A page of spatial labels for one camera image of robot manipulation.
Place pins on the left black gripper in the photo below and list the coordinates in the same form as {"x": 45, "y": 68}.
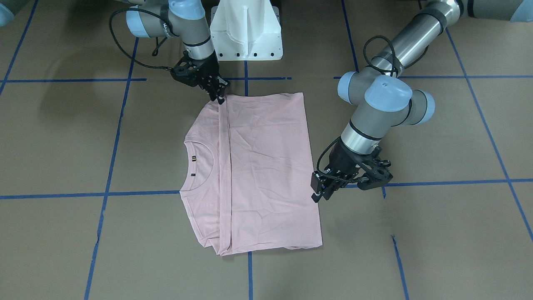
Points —
{"x": 344, "y": 161}

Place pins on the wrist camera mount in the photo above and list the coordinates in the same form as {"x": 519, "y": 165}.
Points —
{"x": 185, "y": 72}
{"x": 376, "y": 170}

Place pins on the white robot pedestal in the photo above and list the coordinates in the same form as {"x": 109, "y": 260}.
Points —
{"x": 247, "y": 30}

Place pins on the pink Snoopy t-shirt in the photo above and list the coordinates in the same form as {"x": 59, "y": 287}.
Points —
{"x": 249, "y": 173}

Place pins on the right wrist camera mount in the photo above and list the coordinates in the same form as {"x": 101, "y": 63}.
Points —
{"x": 185, "y": 72}

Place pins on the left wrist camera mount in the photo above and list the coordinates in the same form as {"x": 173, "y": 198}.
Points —
{"x": 376, "y": 170}

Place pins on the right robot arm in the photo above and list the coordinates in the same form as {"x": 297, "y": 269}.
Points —
{"x": 185, "y": 19}

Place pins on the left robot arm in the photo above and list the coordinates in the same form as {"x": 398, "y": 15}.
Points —
{"x": 384, "y": 101}

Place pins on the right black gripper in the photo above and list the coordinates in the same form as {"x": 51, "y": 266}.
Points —
{"x": 207, "y": 70}

